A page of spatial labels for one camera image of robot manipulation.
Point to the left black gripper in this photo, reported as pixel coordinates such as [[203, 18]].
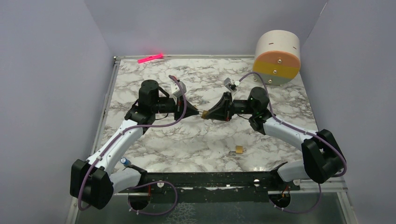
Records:
[[179, 108]]

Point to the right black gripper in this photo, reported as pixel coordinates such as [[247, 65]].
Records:
[[227, 101]]

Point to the brass padlock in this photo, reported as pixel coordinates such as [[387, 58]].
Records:
[[237, 151], [204, 114]]

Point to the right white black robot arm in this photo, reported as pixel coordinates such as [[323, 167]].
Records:
[[322, 157]]

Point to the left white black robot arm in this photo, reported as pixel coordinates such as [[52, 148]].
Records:
[[92, 182]]

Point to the pink marker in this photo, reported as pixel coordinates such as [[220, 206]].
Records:
[[150, 58]]

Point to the cream cylinder with coloured face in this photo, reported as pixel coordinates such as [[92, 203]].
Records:
[[277, 57]]

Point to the blue capacitor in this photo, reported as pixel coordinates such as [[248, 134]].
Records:
[[125, 162]]

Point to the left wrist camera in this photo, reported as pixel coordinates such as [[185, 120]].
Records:
[[178, 89]]

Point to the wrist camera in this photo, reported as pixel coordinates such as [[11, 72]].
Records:
[[178, 89], [231, 85]]

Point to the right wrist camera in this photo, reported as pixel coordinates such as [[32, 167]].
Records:
[[231, 85]]

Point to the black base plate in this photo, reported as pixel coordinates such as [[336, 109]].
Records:
[[210, 187]]

